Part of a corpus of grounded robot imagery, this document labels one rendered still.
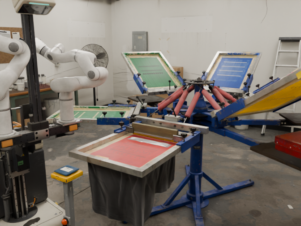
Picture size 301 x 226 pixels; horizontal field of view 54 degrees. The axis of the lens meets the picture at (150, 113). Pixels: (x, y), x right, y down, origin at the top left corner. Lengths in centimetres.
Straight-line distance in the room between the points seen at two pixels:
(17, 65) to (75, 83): 36
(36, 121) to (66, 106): 22
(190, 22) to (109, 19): 216
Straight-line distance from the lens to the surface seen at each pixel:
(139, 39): 711
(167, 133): 221
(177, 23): 675
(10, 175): 258
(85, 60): 192
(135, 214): 197
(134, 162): 188
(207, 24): 645
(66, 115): 215
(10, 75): 183
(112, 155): 199
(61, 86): 203
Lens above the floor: 169
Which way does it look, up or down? 14 degrees down
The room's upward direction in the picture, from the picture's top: straight up
